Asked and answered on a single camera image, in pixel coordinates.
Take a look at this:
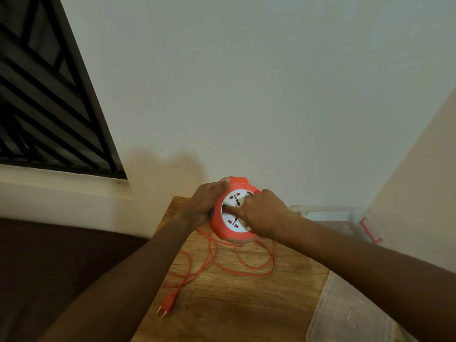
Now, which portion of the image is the beige cabinet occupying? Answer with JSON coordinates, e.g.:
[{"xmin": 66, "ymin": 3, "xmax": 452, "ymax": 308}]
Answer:
[{"xmin": 367, "ymin": 88, "xmax": 456, "ymax": 275}]

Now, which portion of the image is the person's right forearm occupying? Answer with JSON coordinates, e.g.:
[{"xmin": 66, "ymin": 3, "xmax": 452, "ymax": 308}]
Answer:
[{"xmin": 274, "ymin": 213, "xmax": 456, "ymax": 342}]

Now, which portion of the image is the clear plastic storage box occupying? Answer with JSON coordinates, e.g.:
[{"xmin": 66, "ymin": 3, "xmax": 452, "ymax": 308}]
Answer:
[{"xmin": 288, "ymin": 205, "xmax": 389, "ymax": 246}]

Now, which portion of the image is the orange cord with plug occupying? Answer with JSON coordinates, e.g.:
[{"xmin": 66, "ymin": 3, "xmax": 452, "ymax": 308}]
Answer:
[{"xmin": 155, "ymin": 228, "xmax": 277, "ymax": 319}]

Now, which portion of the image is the person's left forearm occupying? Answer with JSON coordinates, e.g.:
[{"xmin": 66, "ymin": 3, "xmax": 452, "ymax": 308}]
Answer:
[{"xmin": 37, "ymin": 213, "xmax": 200, "ymax": 342}]

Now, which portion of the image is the person's right hand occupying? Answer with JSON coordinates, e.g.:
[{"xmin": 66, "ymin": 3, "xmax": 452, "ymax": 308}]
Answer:
[{"xmin": 222, "ymin": 188, "xmax": 295, "ymax": 241}]

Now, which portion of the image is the orange extension cord reel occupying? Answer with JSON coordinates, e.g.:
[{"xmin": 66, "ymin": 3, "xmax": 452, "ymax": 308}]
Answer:
[{"xmin": 208, "ymin": 176, "xmax": 263, "ymax": 246}]

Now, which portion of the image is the dark brown mattress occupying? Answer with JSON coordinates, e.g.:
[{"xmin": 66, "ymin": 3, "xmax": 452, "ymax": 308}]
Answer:
[{"xmin": 0, "ymin": 218, "xmax": 149, "ymax": 342}]

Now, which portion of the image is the person's left hand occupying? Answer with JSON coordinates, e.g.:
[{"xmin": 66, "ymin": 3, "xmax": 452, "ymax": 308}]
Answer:
[{"xmin": 178, "ymin": 178, "xmax": 232, "ymax": 228}]

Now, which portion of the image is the clear plastic box lid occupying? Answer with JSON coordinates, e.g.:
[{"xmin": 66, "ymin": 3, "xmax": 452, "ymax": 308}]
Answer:
[{"xmin": 305, "ymin": 270, "xmax": 419, "ymax": 342}]

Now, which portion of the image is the black metal window grille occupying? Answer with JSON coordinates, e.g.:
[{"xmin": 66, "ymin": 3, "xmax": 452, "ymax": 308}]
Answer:
[{"xmin": 0, "ymin": 0, "xmax": 128, "ymax": 181}]

